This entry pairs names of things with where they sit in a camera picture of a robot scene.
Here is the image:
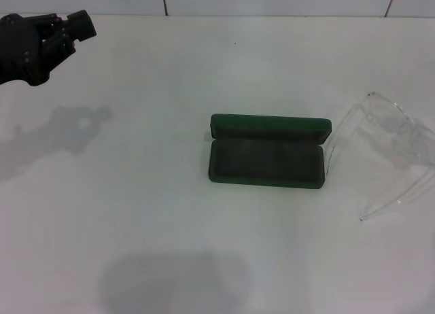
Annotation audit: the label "green glasses case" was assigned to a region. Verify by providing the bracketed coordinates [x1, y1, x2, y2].
[207, 113, 332, 191]

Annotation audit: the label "clear transparent glasses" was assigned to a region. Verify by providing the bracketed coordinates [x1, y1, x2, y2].
[322, 91, 435, 222]

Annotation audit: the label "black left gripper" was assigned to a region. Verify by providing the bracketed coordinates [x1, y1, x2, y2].
[0, 10, 98, 87]

